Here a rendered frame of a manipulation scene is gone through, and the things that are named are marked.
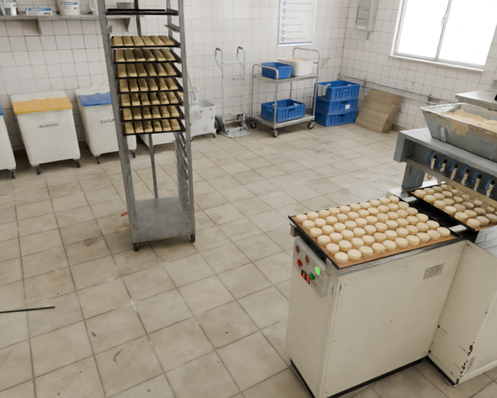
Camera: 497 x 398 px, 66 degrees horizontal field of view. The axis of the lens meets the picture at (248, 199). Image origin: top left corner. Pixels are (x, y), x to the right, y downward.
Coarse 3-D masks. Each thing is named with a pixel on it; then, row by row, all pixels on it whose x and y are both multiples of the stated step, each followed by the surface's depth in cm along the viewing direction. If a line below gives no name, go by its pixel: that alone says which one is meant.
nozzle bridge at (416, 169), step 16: (400, 144) 199; (416, 144) 199; (432, 144) 181; (448, 144) 182; (400, 160) 201; (416, 160) 198; (448, 160) 183; (464, 160) 166; (480, 160) 163; (416, 176) 213; (448, 176) 181; (496, 176) 154; (480, 192) 166; (496, 192) 164
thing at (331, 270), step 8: (456, 232) 167; (464, 232) 169; (472, 232) 172; (456, 240) 170; (424, 248) 163; (392, 256) 156; (400, 256) 158; (328, 264) 145; (368, 264) 152; (328, 272) 147; (336, 272) 147
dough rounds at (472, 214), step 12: (420, 192) 194; (432, 192) 194; (444, 192) 194; (456, 192) 194; (432, 204) 187; (444, 204) 183; (456, 204) 183; (468, 204) 183; (480, 204) 184; (456, 216) 174; (468, 216) 175; (480, 216) 173; (492, 216) 173; (480, 228) 168
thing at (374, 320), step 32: (320, 256) 158; (416, 256) 162; (448, 256) 171; (352, 288) 154; (384, 288) 162; (416, 288) 172; (448, 288) 184; (288, 320) 197; (320, 320) 166; (352, 320) 163; (384, 320) 173; (416, 320) 185; (288, 352) 205; (320, 352) 171; (352, 352) 175; (384, 352) 186; (416, 352) 200; (320, 384) 177; (352, 384) 188
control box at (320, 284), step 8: (296, 240) 168; (304, 248) 163; (296, 256) 169; (304, 256) 163; (312, 256) 158; (296, 264) 171; (304, 264) 164; (312, 264) 157; (320, 264) 153; (304, 272) 165; (312, 272) 158; (320, 272) 152; (312, 280) 160; (320, 280) 154; (328, 280) 153; (320, 288) 155; (320, 296) 156
